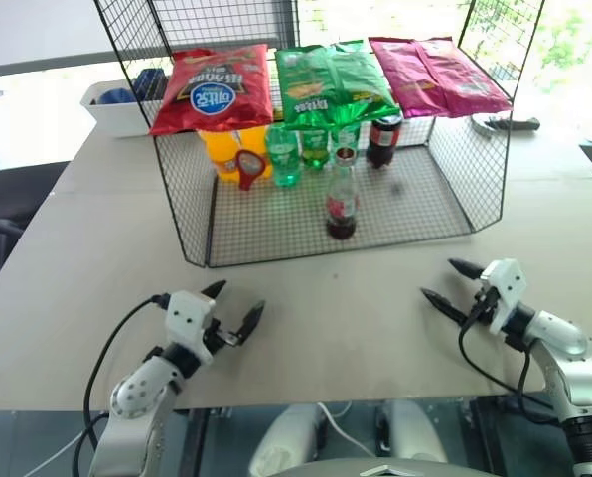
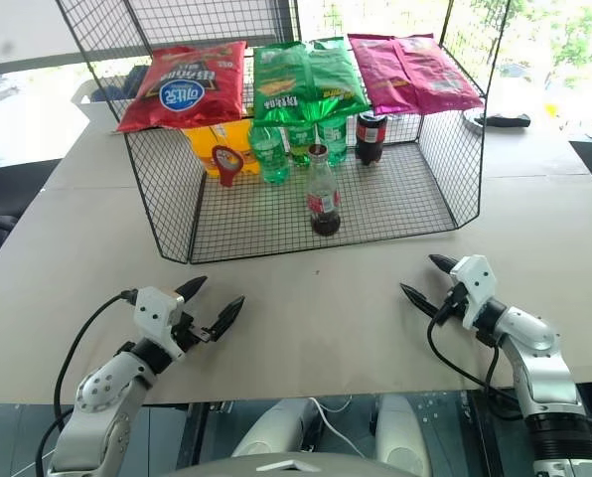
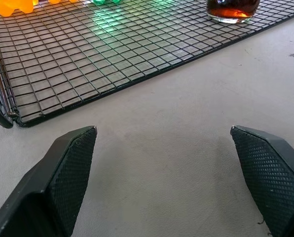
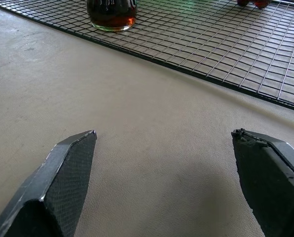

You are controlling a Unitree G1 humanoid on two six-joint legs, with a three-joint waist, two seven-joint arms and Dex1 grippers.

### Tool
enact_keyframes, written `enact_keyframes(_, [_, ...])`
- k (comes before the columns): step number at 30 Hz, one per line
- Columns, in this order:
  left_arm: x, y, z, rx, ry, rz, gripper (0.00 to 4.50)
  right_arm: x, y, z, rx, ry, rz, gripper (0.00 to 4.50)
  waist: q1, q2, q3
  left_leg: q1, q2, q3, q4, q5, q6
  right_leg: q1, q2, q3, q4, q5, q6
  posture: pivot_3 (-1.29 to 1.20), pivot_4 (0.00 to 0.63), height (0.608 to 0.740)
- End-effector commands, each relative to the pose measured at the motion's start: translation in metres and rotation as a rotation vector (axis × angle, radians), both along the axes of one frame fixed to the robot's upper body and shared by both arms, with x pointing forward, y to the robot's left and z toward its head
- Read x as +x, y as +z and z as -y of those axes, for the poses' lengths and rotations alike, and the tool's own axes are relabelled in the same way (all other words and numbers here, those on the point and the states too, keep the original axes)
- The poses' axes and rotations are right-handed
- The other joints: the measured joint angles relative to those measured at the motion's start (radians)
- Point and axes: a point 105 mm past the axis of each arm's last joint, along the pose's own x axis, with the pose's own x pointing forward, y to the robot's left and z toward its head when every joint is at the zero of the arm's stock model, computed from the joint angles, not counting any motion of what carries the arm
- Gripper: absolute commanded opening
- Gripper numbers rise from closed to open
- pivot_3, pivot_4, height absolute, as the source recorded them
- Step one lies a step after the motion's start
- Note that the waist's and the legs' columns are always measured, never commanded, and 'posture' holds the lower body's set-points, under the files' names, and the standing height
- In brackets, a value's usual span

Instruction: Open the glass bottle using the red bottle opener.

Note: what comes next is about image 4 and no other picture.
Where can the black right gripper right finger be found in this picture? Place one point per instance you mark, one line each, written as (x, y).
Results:
(268, 182)

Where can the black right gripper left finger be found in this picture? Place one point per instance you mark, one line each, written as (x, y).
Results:
(60, 187)

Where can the red object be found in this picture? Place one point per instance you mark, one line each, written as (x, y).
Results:
(254, 3)

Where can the glass jar of dark liquid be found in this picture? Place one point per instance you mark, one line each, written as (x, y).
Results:
(112, 14)

